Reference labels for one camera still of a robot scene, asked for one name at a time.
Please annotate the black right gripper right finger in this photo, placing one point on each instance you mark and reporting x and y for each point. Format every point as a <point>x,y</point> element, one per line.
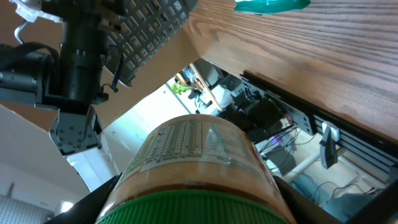
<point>303,210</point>

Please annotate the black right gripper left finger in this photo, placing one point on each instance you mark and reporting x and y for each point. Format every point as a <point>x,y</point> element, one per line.
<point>87,209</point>

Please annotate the green lid glass jar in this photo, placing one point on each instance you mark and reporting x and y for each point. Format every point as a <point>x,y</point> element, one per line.
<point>196,168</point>

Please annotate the green white glove package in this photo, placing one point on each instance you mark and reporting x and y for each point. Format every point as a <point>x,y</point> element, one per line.
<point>263,7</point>

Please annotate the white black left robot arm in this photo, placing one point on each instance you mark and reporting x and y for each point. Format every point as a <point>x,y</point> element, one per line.
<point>67,80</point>

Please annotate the grey plastic mesh basket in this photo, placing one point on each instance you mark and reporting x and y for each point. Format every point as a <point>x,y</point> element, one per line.
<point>145,27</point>

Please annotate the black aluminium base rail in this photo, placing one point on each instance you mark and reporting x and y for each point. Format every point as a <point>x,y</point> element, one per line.
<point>373,148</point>

